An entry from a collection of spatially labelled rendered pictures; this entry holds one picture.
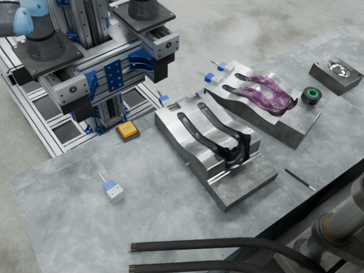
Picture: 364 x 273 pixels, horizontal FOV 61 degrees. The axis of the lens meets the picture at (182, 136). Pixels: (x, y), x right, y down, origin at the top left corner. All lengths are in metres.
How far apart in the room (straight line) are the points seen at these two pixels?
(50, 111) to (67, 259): 1.41
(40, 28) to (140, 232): 0.84
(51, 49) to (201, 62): 1.82
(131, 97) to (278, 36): 1.78
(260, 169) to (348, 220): 0.44
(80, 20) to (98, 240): 0.94
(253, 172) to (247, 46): 2.15
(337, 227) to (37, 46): 1.21
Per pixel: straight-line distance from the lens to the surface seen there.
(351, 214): 0.88
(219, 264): 1.05
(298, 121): 1.37
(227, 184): 1.18
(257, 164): 1.25
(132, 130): 1.33
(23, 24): 1.04
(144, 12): 1.55
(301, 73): 1.78
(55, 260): 1.18
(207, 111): 1.34
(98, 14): 1.56
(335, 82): 1.71
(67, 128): 2.23
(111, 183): 1.20
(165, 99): 1.43
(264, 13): 3.78
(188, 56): 3.02
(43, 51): 1.39
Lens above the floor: 1.88
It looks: 53 degrees down
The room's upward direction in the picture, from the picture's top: 3 degrees clockwise
